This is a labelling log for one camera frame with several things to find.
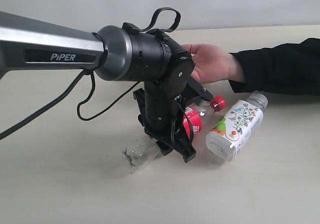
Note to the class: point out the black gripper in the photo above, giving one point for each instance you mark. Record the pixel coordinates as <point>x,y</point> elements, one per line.
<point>162,106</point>

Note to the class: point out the clear red label cola bottle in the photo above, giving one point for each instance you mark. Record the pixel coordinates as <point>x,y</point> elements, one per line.
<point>145,149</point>

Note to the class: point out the floral label clear bottle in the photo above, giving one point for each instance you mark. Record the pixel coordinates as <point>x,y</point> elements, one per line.
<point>232,131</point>

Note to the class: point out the black sleeved forearm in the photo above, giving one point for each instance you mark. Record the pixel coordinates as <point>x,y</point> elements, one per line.
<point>290,68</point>

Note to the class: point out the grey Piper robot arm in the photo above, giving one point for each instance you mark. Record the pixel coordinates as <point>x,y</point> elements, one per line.
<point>125,53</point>

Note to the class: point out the person's bare hand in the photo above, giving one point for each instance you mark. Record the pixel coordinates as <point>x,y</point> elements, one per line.
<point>212,64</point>

